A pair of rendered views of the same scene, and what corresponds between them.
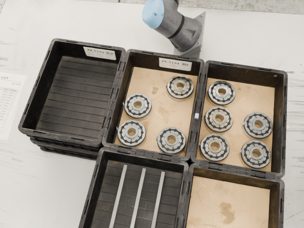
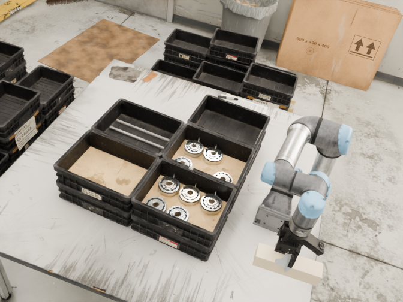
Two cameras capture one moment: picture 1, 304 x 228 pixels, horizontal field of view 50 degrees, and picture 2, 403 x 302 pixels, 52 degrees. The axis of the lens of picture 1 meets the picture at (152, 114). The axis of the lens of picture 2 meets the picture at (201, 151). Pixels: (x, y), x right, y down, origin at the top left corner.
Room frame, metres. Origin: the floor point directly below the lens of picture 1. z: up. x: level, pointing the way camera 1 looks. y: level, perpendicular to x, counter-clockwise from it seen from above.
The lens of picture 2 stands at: (0.48, -1.50, 2.36)
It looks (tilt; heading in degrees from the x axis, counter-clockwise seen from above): 44 degrees down; 90
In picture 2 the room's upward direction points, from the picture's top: 11 degrees clockwise
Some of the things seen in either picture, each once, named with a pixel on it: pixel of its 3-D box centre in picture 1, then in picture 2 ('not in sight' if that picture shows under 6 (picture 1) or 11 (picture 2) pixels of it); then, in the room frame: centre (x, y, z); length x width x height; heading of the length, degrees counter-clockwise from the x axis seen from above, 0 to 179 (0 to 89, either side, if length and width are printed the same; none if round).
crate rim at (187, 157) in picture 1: (155, 101); (209, 154); (0.52, -0.02, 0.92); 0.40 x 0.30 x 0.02; 165
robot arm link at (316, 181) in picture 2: not in sight; (310, 187); (0.85, -0.55, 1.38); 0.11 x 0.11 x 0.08; 73
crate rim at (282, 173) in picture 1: (240, 115); (185, 195); (0.44, -0.31, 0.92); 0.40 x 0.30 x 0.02; 165
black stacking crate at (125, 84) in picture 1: (156, 107); (208, 161); (0.52, -0.02, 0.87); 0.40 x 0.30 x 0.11; 165
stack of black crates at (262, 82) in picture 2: not in sight; (264, 101); (0.91, 1.28, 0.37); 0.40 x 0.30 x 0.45; 169
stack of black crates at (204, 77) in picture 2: not in sight; (217, 92); (0.51, 1.36, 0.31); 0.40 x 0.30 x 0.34; 169
